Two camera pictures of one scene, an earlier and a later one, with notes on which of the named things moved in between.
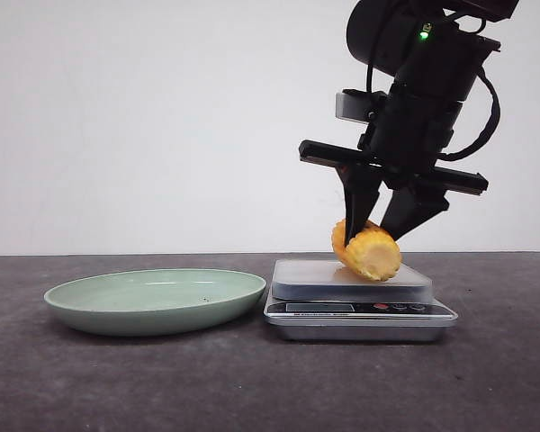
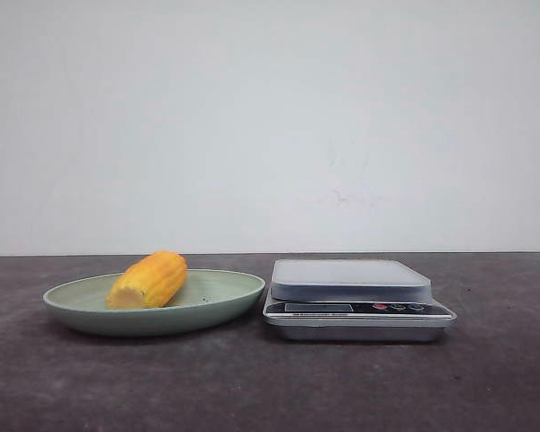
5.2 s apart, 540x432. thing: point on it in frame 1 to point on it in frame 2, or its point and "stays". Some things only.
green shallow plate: (154, 302) stays
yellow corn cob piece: (372, 253) to (148, 283)
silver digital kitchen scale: (314, 300) stays
